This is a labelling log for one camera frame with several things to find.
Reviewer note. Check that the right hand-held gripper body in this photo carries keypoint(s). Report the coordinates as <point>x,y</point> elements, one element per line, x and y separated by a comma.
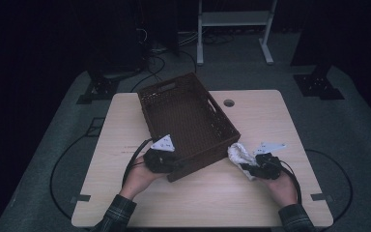
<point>267,167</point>

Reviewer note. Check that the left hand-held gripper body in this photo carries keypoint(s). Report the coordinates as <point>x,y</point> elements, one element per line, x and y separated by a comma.
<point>156,161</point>

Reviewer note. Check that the white cloth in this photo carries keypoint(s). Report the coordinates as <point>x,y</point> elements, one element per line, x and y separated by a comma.
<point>238,154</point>

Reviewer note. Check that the brown woven basket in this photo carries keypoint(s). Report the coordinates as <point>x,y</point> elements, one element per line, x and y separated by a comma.
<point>186,122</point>

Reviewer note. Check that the black tape mark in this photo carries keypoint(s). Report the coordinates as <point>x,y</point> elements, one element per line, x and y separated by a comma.
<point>320,197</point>
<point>82,198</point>

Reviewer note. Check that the black stand base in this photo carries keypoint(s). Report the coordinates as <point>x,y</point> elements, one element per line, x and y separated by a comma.
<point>101,87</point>
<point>317,85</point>

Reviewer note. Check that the white metal stand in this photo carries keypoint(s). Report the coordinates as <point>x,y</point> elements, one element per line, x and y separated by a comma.
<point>235,18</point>

